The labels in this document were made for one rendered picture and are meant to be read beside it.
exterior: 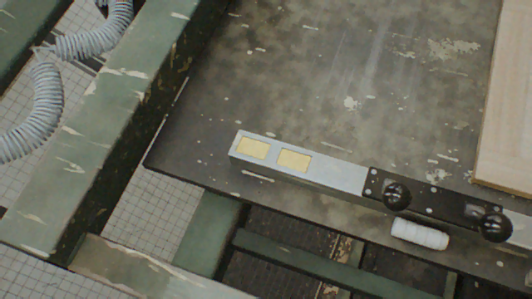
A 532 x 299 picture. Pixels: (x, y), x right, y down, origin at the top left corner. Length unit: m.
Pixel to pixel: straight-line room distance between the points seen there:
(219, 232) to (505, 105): 0.54
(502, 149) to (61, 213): 0.69
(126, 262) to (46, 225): 0.12
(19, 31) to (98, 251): 0.67
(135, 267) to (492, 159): 0.58
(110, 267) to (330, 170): 0.36
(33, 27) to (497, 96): 1.03
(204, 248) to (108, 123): 0.25
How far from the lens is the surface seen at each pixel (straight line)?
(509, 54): 0.90
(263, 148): 0.68
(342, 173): 0.66
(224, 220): 0.72
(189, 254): 0.72
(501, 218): 0.56
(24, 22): 1.20
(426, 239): 0.67
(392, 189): 0.54
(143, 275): 0.64
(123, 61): 0.76
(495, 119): 0.80
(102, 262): 0.67
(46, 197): 0.68
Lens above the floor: 1.86
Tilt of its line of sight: 20 degrees down
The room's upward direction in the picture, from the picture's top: 58 degrees counter-clockwise
